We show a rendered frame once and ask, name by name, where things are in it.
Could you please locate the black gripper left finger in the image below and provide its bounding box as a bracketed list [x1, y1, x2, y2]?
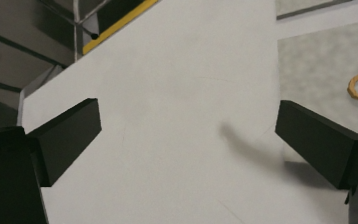
[0, 98, 102, 224]

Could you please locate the grey square slab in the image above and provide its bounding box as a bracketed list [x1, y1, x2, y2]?
[277, 23, 358, 133]

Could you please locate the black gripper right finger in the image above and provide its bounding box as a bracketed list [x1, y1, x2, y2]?
[275, 100, 358, 224]

